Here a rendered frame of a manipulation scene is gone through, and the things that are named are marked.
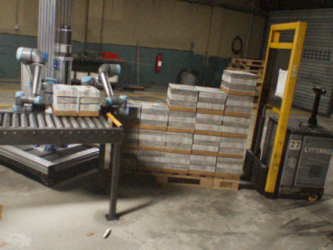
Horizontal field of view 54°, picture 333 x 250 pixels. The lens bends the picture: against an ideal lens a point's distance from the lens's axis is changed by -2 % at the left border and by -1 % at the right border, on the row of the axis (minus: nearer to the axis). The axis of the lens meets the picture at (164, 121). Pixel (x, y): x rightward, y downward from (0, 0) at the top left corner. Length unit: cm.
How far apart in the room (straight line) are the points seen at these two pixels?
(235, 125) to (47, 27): 220
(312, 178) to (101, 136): 235
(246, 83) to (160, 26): 731
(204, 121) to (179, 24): 759
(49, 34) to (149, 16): 706
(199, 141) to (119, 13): 714
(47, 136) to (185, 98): 151
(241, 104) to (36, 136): 206
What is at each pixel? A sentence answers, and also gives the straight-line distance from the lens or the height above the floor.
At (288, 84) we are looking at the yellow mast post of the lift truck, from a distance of 347.
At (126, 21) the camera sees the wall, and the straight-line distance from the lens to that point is 1024.
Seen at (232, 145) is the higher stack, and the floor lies 52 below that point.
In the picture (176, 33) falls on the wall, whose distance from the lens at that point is 1083.
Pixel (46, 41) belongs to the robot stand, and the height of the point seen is 139.
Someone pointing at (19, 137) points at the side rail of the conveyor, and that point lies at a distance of 257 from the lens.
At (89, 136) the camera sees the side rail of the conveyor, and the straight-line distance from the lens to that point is 262.
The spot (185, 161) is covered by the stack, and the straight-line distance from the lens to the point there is 361.
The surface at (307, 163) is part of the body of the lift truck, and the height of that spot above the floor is 43.
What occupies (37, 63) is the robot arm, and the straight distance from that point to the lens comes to 308.
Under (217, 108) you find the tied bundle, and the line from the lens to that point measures 350.
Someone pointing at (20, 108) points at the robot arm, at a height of 82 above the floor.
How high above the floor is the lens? 151
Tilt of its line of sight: 13 degrees down
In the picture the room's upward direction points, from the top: 7 degrees clockwise
